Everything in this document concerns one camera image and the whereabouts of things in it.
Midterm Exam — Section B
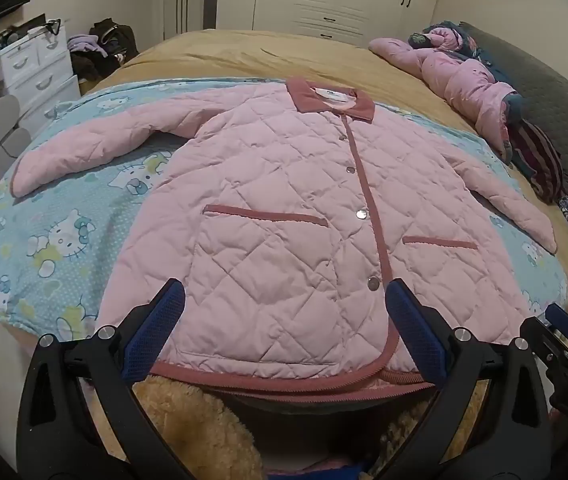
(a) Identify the purple cloth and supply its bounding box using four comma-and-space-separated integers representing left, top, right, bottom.
66, 34, 105, 56

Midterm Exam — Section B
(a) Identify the white drawer cabinet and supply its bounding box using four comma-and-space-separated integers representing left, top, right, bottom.
0, 32, 82, 133

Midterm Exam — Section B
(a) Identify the grey quilted headboard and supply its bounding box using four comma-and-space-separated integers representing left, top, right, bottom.
459, 21, 568, 256

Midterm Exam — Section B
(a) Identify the black bag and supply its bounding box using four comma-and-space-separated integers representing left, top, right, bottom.
89, 19, 140, 78

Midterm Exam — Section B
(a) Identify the pink quilted jacket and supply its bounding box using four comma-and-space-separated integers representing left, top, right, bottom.
10, 77, 558, 393

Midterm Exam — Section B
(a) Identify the black hanger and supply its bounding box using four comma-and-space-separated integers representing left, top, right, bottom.
29, 16, 63, 37

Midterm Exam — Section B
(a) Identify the blue cartoon printed sheet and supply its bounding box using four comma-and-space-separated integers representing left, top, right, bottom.
0, 77, 568, 346

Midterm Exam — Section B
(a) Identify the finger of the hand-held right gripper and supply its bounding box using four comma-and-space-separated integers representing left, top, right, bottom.
519, 316, 568, 386
544, 304, 568, 341

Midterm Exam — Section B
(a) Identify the white wardrobe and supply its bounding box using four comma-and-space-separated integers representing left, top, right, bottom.
204, 0, 445, 43

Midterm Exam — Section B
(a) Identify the dark striped cloth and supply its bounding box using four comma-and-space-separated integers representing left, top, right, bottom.
506, 120, 565, 203

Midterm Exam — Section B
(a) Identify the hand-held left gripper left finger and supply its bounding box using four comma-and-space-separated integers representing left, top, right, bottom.
16, 277, 187, 480

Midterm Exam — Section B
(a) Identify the bed with tan cover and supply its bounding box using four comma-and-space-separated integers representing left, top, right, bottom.
0, 29, 568, 461

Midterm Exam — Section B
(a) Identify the tan fluffy cloth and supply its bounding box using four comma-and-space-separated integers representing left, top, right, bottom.
129, 372, 490, 480

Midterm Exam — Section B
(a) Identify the white door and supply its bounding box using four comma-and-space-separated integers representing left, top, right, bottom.
163, 0, 210, 41

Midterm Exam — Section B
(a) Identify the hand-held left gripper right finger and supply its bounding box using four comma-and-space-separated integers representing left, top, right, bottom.
384, 277, 552, 480

